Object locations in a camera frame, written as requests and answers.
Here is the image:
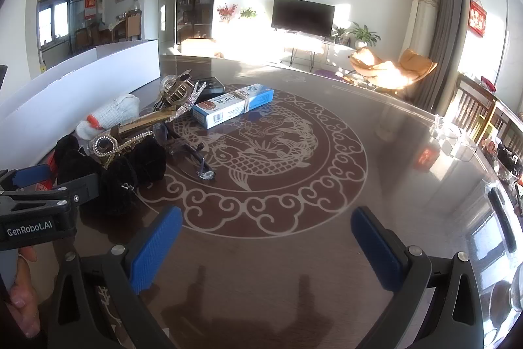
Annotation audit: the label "clear eyeglasses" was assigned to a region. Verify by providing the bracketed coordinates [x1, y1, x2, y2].
[152, 124, 216, 181]

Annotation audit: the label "blue medicine box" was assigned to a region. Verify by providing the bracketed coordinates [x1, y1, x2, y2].
[192, 84, 274, 130]

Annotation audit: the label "red flower bouquet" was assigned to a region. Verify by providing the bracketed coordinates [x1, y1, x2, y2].
[216, 3, 238, 23]

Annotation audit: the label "person's left hand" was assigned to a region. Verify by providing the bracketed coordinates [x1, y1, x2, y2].
[7, 245, 42, 329]

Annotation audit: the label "gold cosmetic tube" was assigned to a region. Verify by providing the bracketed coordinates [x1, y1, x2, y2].
[107, 106, 182, 141]

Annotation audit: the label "orange lounge chair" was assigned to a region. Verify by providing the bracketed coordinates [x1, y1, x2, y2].
[384, 48, 438, 93]
[350, 47, 399, 88]

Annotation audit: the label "cloth covered floor air conditioner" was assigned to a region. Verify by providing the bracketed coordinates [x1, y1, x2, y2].
[402, 0, 441, 59]

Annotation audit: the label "wooden slatted chair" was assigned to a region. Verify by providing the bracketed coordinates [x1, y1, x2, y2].
[486, 104, 523, 153]
[451, 73, 497, 129]

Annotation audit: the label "window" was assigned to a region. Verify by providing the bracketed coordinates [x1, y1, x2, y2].
[39, 1, 68, 43]

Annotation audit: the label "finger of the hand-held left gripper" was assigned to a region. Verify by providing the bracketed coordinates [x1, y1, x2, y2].
[0, 173, 101, 211]
[0, 163, 52, 193]

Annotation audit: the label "white cardboard box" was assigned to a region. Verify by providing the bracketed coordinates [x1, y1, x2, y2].
[0, 38, 161, 174]

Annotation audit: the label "large potted plant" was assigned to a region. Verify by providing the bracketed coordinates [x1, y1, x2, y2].
[347, 22, 381, 48]

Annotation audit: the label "black velvet hair bow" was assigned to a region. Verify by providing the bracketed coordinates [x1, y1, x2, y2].
[54, 134, 167, 216]

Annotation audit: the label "rhinestone bow hair claw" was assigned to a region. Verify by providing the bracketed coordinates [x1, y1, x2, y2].
[154, 73, 207, 125]

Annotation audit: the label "small black box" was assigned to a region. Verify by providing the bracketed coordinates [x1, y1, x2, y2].
[198, 77, 225, 96]

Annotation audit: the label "rhinestone hair tie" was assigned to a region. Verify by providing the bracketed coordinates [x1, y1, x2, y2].
[88, 130, 155, 169]

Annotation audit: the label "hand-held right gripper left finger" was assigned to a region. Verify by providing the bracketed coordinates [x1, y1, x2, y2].
[48, 206, 183, 349]

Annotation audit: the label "grey curtain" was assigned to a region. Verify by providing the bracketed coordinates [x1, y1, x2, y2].
[417, 0, 475, 113]

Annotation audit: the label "clear plastic tray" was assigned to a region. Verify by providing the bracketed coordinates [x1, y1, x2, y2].
[428, 115, 480, 162]

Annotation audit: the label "wooden dining chair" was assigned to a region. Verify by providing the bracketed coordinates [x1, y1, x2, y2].
[125, 10, 142, 41]

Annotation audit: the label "brown patterned glass desktop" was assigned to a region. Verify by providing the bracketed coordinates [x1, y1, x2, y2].
[37, 55, 523, 349]

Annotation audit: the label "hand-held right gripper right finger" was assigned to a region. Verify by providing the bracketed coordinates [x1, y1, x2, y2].
[350, 206, 485, 349]

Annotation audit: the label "red wall hanging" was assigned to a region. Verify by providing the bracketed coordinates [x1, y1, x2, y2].
[469, 0, 488, 37]

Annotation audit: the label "white knitted glove orange cuff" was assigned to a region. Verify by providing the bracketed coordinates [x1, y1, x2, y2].
[77, 93, 140, 139]

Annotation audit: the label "black television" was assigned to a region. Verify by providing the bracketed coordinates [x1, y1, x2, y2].
[272, 0, 336, 37]

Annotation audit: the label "red packet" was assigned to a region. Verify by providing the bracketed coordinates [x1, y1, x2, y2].
[35, 153, 58, 192]

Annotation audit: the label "wooden dining table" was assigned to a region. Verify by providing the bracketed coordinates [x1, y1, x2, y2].
[110, 20, 127, 43]

